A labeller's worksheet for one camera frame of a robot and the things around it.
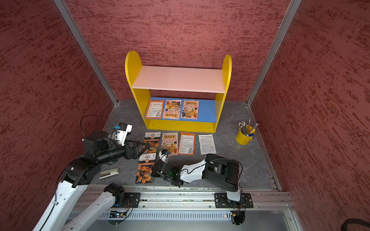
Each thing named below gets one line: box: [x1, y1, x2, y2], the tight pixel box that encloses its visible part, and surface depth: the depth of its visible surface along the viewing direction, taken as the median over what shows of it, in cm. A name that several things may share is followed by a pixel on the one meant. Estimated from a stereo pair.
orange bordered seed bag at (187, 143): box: [178, 131, 197, 156], surface depth 97 cm
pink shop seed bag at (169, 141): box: [161, 132, 179, 156], surface depth 99 cm
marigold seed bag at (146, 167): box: [135, 152, 157, 185], surface depth 84 cm
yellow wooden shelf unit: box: [124, 50, 232, 134], surface depth 87 cm
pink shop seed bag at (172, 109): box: [162, 99, 182, 120], surface depth 99 cm
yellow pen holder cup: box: [235, 124, 256, 146], surface depth 92 cm
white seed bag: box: [198, 134, 217, 155], surface depth 97 cm
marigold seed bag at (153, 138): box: [144, 131, 161, 154], surface depth 101 cm
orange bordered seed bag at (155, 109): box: [145, 99, 165, 119], surface depth 99 cm
